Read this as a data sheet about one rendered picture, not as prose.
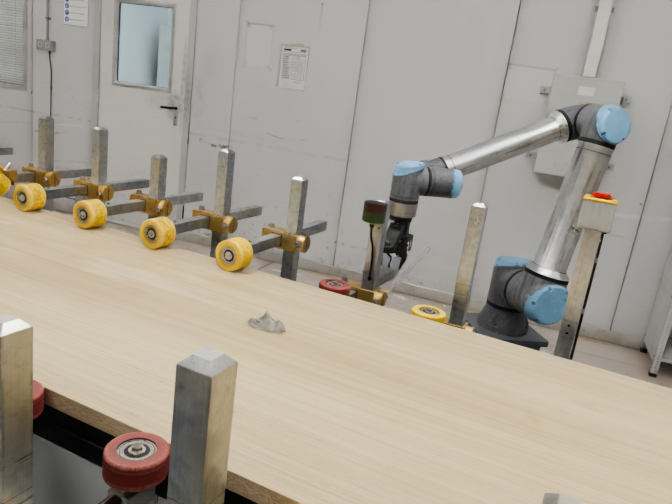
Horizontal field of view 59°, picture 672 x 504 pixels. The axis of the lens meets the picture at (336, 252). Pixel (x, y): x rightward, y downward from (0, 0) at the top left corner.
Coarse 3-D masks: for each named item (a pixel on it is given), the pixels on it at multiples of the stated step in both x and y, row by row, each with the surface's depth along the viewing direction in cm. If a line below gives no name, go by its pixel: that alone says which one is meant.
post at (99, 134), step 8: (96, 128) 192; (104, 128) 193; (96, 136) 192; (104, 136) 193; (96, 144) 193; (104, 144) 194; (96, 152) 194; (104, 152) 195; (96, 160) 194; (104, 160) 196; (96, 168) 195; (104, 168) 196; (96, 176) 195; (104, 176) 197; (96, 184) 196; (104, 184) 198; (104, 224) 202
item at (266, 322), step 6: (252, 318) 119; (258, 318) 121; (264, 318) 120; (270, 318) 118; (252, 324) 118; (258, 324) 118; (264, 324) 118; (270, 324) 117; (276, 324) 117; (282, 324) 117; (270, 330) 116; (276, 330) 117
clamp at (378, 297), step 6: (348, 282) 164; (354, 282) 165; (354, 288) 161; (360, 288) 160; (378, 288) 162; (360, 294) 160; (366, 294) 159; (372, 294) 159; (378, 294) 159; (384, 294) 160; (366, 300) 160; (372, 300) 158; (378, 300) 158; (384, 300) 162
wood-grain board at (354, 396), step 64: (0, 256) 138; (64, 256) 144; (128, 256) 150; (192, 256) 158; (64, 320) 109; (128, 320) 113; (192, 320) 117; (320, 320) 126; (384, 320) 131; (64, 384) 88; (128, 384) 90; (256, 384) 96; (320, 384) 99; (384, 384) 102; (448, 384) 105; (512, 384) 108; (576, 384) 112; (640, 384) 116; (256, 448) 79; (320, 448) 81; (384, 448) 83; (448, 448) 85; (512, 448) 88; (576, 448) 90; (640, 448) 92
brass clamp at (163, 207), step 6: (132, 198) 189; (138, 198) 188; (144, 198) 187; (150, 198) 187; (150, 204) 187; (156, 204) 185; (162, 204) 185; (168, 204) 187; (144, 210) 188; (150, 210) 187; (156, 210) 185; (162, 210) 185; (168, 210) 188
